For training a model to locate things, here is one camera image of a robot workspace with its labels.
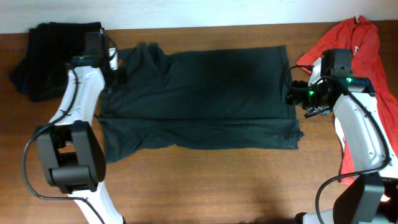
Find dark green t-shirt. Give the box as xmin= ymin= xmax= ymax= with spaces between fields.
xmin=98 ymin=44 xmax=303 ymax=163

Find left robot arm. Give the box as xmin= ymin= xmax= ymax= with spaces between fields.
xmin=33 ymin=47 xmax=125 ymax=223

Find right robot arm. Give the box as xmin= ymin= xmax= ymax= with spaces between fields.
xmin=286 ymin=49 xmax=397 ymax=223

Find red t-shirt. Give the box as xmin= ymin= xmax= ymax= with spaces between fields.
xmin=295 ymin=16 xmax=398 ymax=186

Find folded black clothes stack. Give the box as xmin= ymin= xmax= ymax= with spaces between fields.
xmin=9 ymin=22 xmax=102 ymax=102

